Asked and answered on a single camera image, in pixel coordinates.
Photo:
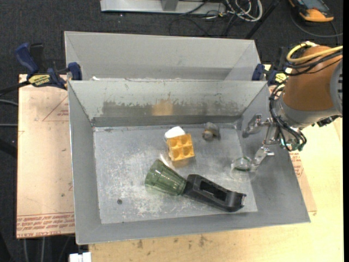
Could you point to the clear glass bowl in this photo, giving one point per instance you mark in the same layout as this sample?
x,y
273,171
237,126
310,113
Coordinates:
x,y
241,168

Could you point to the black cylinder on white bracket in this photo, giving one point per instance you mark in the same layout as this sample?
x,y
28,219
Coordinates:
x,y
325,121

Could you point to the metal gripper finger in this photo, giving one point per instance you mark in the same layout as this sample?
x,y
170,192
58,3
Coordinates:
x,y
263,154
253,124

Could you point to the grey metal bin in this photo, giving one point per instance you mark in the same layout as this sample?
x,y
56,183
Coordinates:
x,y
131,151

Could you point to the green ribbed glass cup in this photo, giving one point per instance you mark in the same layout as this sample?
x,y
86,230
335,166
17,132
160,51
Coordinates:
x,y
163,179

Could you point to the grey-brown toy animal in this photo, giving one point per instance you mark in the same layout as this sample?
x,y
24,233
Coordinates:
x,y
210,131

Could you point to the black plastic tool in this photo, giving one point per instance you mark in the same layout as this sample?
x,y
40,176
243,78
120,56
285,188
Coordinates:
x,y
212,192

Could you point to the white foam block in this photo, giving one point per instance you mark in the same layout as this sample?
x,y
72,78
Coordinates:
x,y
174,132

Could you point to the brown cardboard board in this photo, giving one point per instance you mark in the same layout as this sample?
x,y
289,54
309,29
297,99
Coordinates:
x,y
43,151

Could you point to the yellow holed block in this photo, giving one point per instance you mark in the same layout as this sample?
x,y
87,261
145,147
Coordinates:
x,y
181,150

